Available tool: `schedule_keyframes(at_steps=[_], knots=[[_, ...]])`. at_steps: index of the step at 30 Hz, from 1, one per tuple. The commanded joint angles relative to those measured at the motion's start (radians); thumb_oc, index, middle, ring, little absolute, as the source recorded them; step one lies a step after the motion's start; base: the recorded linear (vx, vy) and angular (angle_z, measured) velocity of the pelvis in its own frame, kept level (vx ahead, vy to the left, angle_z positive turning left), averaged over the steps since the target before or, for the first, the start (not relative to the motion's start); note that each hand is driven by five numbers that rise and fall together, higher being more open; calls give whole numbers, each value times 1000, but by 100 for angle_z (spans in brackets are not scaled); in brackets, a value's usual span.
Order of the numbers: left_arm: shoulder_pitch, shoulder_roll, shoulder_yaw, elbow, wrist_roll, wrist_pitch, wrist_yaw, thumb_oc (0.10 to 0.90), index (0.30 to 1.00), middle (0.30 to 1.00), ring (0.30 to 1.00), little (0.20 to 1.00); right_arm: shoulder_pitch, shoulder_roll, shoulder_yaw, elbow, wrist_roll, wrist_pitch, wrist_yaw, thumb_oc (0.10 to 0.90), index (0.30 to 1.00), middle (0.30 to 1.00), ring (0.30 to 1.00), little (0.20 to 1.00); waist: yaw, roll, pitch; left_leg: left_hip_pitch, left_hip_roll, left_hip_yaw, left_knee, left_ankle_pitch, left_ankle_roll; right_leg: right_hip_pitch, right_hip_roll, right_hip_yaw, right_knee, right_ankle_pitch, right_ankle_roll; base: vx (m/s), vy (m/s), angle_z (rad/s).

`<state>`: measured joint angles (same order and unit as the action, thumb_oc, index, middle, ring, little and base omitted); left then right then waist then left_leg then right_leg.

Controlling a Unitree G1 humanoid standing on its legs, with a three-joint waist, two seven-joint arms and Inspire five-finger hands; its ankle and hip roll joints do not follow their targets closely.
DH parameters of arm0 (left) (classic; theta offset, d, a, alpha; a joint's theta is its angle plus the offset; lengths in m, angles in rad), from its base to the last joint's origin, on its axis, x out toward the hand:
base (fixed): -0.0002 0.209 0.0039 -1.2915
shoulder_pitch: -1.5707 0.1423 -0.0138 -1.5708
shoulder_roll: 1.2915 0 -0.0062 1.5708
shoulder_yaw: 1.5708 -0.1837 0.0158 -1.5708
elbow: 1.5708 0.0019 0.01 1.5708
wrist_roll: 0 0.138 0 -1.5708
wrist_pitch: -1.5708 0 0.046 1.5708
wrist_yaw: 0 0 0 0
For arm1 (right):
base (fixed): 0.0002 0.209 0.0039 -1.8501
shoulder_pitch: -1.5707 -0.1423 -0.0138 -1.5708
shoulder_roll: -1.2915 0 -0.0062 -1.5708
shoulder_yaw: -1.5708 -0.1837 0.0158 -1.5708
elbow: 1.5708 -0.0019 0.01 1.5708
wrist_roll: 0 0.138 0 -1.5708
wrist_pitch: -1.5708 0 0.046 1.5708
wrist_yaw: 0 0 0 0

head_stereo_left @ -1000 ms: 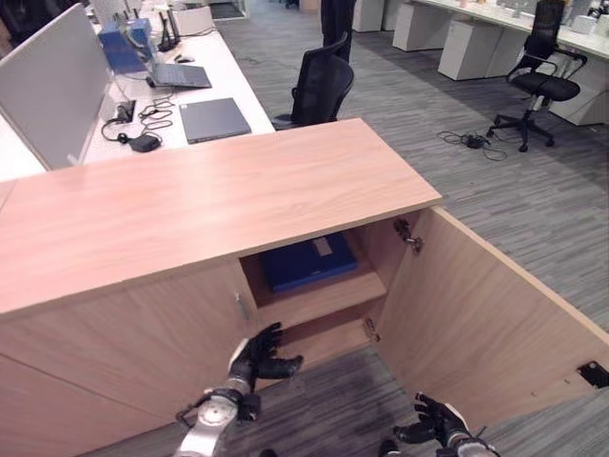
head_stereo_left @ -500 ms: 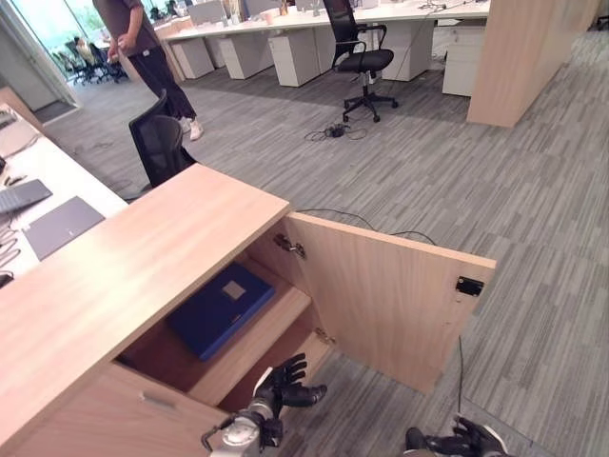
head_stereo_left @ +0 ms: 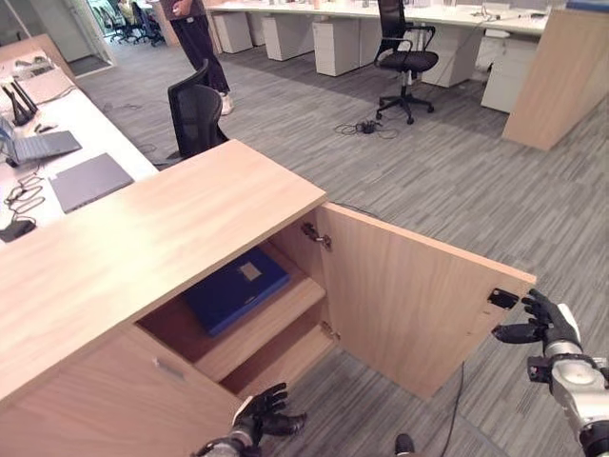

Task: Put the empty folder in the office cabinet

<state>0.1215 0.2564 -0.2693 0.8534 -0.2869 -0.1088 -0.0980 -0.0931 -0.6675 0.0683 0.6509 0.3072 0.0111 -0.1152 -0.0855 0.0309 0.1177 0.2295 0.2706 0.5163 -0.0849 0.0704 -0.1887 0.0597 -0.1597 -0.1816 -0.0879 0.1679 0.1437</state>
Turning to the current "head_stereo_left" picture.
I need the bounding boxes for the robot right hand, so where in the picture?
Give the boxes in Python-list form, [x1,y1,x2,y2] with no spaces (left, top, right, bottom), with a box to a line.
[491,288,583,346]

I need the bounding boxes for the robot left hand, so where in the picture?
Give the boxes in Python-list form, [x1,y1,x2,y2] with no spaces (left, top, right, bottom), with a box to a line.
[231,382,308,448]

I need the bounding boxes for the wooden cabinet shelf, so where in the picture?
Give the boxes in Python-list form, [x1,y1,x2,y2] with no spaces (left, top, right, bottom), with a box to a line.
[192,275,329,385]

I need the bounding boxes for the blue folder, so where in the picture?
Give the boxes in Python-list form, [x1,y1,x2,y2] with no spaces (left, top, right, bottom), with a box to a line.
[182,247,292,338]

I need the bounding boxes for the open wooden cabinet door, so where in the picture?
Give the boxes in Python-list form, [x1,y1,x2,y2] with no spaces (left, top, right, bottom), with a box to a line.
[316,202,538,401]

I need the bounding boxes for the closed wooden cabinet door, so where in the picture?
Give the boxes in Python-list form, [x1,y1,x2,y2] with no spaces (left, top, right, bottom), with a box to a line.
[0,328,245,457]

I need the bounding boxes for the wooden office cabinet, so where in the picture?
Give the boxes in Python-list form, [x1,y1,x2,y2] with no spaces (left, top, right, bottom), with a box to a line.
[0,138,342,457]

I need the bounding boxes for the black office chair with armrests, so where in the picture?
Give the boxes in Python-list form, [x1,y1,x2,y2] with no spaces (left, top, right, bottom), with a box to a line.
[373,0,440,127]

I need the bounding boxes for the black mesh office chair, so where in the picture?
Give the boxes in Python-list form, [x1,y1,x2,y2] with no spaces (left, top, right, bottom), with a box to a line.
[167,59,230,162]

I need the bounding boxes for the long white office desk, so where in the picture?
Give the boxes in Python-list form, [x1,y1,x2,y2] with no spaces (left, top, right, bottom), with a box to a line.
[206,0,548,37]

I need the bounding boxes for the background office chairs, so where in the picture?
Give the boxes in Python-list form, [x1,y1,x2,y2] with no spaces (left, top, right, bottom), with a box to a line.
[101,0,167,48]

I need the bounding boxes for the black door latch plate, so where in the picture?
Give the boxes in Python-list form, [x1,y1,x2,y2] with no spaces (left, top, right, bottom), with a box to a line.
[486,288,521,309]

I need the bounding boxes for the wooden partition panel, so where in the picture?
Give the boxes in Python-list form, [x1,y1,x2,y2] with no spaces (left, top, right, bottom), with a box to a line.
[501,8,609,152]

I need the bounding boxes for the closed grey laptop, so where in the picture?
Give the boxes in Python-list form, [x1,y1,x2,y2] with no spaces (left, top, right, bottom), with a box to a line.
[49,152,136,214]

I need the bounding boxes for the black power adapter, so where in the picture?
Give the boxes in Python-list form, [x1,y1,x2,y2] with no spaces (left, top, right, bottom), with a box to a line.
[0,218,38,244]

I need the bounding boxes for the open grey laptop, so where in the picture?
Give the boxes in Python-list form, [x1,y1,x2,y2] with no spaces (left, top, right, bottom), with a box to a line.
[0,116,84,167]

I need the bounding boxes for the person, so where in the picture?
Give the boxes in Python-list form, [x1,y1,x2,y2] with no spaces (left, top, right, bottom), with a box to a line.
[161,0,236,117]

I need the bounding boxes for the black desk stand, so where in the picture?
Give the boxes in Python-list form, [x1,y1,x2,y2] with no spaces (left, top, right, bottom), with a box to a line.
[1,78,40,128]

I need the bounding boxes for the beige paper pad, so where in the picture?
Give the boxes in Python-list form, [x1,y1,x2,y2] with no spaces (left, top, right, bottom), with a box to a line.
[17,70,76,105]

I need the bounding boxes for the silver door handle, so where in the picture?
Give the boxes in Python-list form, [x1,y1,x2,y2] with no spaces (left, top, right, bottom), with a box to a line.
[152,356,186,381]

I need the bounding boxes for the black floor cable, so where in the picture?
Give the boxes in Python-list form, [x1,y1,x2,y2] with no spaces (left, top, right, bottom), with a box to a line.
[438,360,466,457]

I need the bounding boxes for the white drawer pedestal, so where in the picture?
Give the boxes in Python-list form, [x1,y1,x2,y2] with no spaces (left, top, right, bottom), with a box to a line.
[212,11,254,55]
[261,15,315,63]
[312,19,362,78]
[480,35,540,114]

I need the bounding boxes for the black power strip with cables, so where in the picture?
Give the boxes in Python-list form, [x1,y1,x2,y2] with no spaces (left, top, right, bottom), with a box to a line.
[334,118,402,140]

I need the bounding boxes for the black cable on desk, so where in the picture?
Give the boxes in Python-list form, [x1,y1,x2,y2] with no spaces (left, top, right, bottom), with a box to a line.
[3,173,47,218]

